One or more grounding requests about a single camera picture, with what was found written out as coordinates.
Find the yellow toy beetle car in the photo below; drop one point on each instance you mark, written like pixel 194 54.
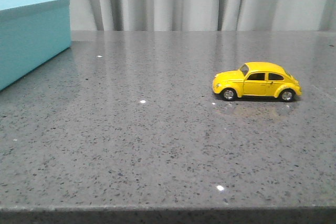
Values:
pixel 257 79

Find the light blue storage box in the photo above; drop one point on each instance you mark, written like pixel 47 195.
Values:
pixel 32 32

